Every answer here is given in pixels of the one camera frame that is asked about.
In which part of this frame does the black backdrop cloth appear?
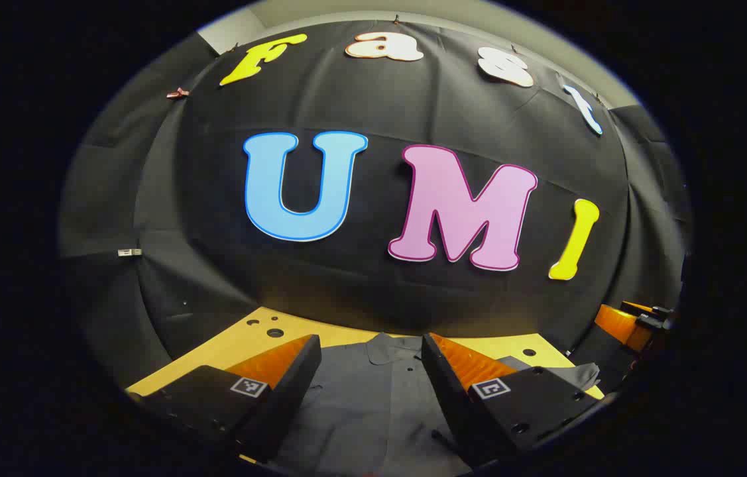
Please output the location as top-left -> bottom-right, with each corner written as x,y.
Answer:
58,17 -> 692,392

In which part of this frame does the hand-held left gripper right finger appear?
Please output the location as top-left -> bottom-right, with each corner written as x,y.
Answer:
421,333 -> 604,468

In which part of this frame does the grey button shirt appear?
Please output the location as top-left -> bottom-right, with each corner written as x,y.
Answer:
267,331 -> 603,477

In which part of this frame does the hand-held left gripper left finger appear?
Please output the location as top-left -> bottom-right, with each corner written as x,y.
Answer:
127,333 -> 322,464

